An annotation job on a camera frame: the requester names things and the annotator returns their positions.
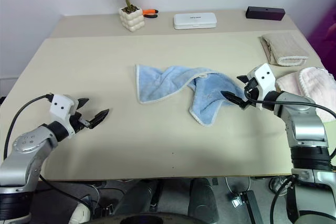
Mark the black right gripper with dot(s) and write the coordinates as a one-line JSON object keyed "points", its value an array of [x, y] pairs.
{"points": [[252, 89]]}

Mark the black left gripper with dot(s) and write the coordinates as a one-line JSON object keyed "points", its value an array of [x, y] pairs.
{"points": [[77, 124]]}

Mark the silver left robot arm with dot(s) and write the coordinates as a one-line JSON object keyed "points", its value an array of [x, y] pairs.
{"points": [[25, 153]]}

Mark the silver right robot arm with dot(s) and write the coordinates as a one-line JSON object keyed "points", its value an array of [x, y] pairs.
{"points": [[307, 129]]}

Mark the folded beige towel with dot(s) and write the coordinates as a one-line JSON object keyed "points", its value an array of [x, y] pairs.
{"points": [[283, 48]]}

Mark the light blue towel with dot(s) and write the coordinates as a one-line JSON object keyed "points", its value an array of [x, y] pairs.
{"points": [[168, 79]]}

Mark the pink towel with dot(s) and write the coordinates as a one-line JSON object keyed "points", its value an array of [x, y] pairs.
{"points": [[312, 81]]}

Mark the dark purple rectangular box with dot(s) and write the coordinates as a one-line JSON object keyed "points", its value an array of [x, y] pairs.
{"points": [[265, 13]]}

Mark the white flat plastic case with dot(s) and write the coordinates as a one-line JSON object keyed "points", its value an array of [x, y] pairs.
{"points": [[195, 21]]}

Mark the white bubble plant pot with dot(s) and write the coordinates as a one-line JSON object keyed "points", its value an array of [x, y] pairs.
{"points": [[132, 20]]}

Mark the dark rounded leg shape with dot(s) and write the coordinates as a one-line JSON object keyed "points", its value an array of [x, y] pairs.
{"points": [[139, 197], [203, 200]]}

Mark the purple fabric object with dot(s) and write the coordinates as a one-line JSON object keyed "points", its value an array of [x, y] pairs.
{"points": [[324, 32]]}

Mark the grey white shoe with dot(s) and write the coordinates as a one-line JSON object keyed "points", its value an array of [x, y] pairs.
{"points": [[278, 184]]}

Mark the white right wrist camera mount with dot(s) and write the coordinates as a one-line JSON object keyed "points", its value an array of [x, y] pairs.
{"points": [[265, 75]]}

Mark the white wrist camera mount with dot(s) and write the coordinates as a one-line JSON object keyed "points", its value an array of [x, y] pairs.
{"points": [[61, 106], [265, 75]]}

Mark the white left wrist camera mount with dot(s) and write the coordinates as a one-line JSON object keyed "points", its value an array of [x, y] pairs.
{"points": [[61, 106]]}

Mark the black metal bracket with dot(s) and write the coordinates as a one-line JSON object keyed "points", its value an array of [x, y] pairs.
{"points": [[252, 205]]}

